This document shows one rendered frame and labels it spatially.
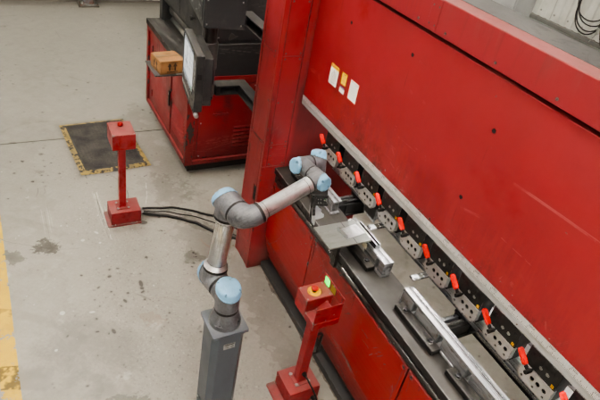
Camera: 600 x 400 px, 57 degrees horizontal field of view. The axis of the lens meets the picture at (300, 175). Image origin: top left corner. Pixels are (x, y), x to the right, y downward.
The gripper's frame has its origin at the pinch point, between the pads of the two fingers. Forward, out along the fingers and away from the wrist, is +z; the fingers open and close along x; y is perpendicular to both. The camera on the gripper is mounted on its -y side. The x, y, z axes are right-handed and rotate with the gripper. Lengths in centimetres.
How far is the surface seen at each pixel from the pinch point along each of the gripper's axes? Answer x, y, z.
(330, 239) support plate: 14.2, 12.9, 16.2
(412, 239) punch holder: -18.0, 45.9, 3.1
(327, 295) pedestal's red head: 3.6, 10.7, 42.7
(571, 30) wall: 358, 344, -95
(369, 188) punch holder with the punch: 16.7, 32.1, -11.1
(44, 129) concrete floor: 282, -215, 13
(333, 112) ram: 52, 18, -45
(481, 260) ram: -57, 61, -4
